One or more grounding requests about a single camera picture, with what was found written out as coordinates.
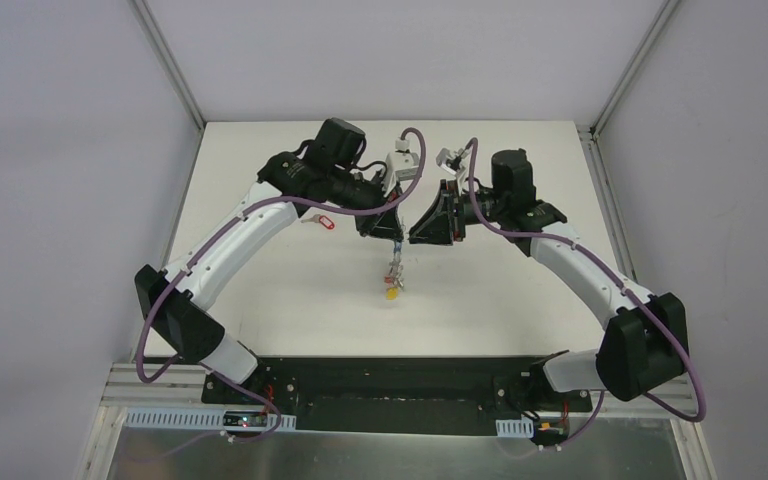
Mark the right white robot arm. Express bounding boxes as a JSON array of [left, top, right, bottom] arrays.
[[408, 148, 688, 410]]

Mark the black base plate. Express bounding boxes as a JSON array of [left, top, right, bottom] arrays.
[[201, 356, 592, 436]]

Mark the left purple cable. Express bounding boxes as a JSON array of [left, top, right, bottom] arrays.
[[136, 127, 428, 444]]

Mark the left white cable duct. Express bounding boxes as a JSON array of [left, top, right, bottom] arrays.
[[124, 407, 297, 433]]

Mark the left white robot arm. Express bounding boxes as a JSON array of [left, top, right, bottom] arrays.
[[135, 118, 425, 405]]

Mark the white cable duct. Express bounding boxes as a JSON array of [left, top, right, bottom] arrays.
[[124, 407, 297, 433], [495, 416, 534, 439]]

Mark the silver key with red tag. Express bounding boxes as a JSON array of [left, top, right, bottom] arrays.
[[300, 214, 336, 230]]

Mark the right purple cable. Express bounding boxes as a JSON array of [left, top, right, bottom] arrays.
[[464, 137, 709, 452]]

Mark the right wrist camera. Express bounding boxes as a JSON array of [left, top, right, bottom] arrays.
[[435, 148, 466, 176]]

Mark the right white cable duct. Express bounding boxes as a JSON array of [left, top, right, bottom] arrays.
[[495, 416, 534, 439]]

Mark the purple cable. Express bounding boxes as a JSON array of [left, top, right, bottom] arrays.
[[464, 137, 709, 452], [136, 127, 428, 444]]

